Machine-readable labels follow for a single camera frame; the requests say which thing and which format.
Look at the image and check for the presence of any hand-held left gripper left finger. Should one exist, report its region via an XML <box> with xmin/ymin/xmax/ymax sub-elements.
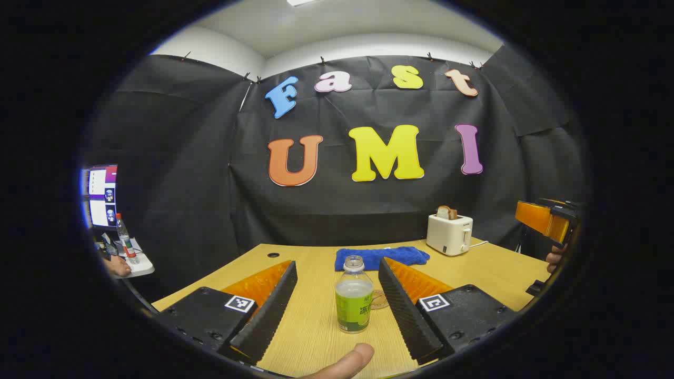
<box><xmin>155</xmin><ymin>260</ymin><xmax>299</xmax><ymax>365</ymax></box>

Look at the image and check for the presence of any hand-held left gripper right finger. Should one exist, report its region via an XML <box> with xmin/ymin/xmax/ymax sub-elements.
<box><xmin>378</xmin><ymin>257</ymin><xmax>519</xmax><ymax>365</ymax></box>

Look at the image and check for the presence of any green label water bottle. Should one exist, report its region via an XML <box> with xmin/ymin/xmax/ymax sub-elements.
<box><xmin>335</xmin><ymin>255</ymin><xmax>374</xmax><ymax>334</ymax></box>

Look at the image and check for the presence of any red label small bottle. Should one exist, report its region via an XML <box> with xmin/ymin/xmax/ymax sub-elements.
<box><xmin>115</xmin><ymin>213</ymin><xmax>140</xmax><ymax>265</ymax></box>

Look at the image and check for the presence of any blue towel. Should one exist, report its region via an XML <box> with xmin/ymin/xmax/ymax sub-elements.
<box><xmin>335</xmin><ymin>246</ymin><xmax>430</xmax><ymax>272</ymax></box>

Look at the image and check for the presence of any white toaster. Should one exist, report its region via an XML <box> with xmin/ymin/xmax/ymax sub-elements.
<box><xmin>426</xmin><ymin>213</ymin><xmax>473</xmax><ymax>257</ymax></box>

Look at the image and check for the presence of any white side table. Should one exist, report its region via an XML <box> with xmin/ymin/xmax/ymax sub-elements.
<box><xmin>105</xmin><ymin>237</ymin><xmax>155</xmax><ymax>278</ymax></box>

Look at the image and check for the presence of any computer monitor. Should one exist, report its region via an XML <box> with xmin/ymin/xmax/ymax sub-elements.
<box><xmin>81</xmin><ymin>164</ymin><xmax>118</xmax><ymax>230</ymax></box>

